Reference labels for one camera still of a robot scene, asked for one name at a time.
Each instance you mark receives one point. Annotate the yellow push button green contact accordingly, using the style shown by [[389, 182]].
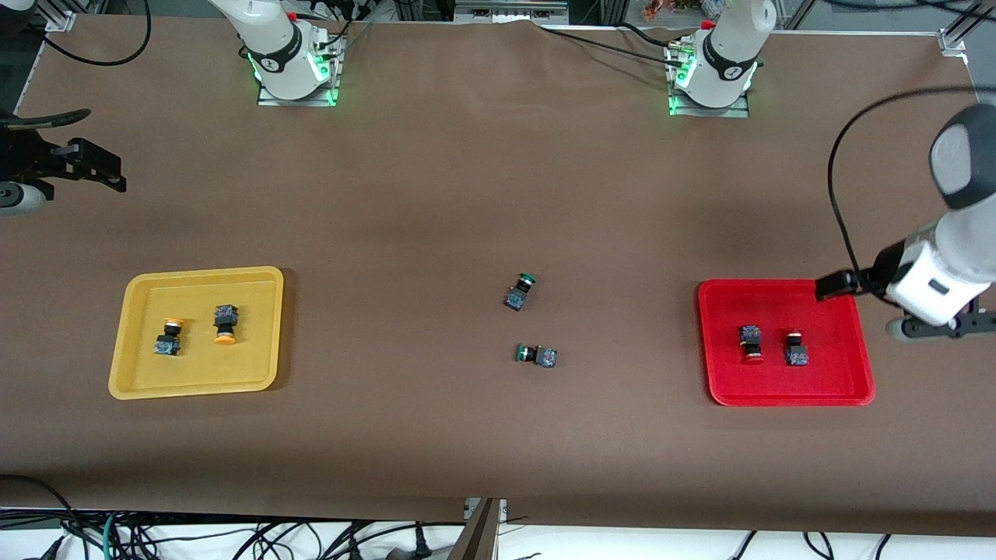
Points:
[[167, 346]]

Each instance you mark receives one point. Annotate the yellow plastic tray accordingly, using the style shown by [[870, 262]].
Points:
[[198, 373]]

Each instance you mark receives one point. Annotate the yellow push button red contact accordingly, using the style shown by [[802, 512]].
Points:
[[226, 315]]

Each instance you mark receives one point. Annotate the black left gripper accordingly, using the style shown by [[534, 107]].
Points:
[[875, 278]]

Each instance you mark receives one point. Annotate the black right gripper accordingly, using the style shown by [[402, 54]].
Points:
[[27, 158]]

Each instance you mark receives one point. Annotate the green mushroom push button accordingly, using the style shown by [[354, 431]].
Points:
[[515, 299], [545, 358]]

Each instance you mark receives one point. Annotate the red mushroom push button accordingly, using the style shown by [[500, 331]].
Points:
[[796, 356], [750, 334]]

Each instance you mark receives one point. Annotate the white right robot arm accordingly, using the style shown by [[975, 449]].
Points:
[[272, 39]]

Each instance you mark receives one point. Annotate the brown table cover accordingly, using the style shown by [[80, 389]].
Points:
[[498, 194]]

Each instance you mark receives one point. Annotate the orange background objects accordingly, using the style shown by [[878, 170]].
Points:
[[661, 9]]

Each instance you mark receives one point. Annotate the red plastic tray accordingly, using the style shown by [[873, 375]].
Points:
[[825, 381]]

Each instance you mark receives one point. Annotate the aluminium corner bracket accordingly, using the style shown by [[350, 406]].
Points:
[[953, 40]]

